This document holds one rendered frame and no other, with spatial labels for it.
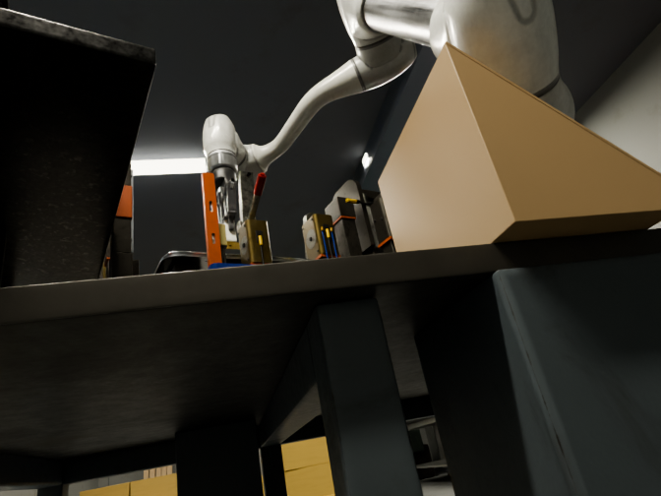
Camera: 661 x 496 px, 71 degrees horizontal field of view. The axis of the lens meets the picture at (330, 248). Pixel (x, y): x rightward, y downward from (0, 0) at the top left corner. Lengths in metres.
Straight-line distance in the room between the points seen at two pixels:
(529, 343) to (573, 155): 0.27
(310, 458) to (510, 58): 5.23
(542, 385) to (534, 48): 0.51
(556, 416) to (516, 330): 0.10
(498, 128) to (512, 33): 0.20
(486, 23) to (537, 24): 0.08
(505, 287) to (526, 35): 0.41
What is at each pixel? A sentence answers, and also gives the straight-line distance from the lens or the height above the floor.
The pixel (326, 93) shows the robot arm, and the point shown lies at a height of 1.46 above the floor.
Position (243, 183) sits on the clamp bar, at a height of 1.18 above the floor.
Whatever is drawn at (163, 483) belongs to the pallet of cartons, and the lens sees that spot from 6.22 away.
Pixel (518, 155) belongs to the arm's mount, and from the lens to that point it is 0.65.
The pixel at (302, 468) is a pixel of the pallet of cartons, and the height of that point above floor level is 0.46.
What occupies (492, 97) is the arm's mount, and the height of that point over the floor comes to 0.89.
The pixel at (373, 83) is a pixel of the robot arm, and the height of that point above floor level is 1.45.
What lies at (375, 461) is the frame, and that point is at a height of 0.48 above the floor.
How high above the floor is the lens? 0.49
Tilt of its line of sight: 24 degrees up
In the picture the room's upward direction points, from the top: 11 degrees counter-clockwise
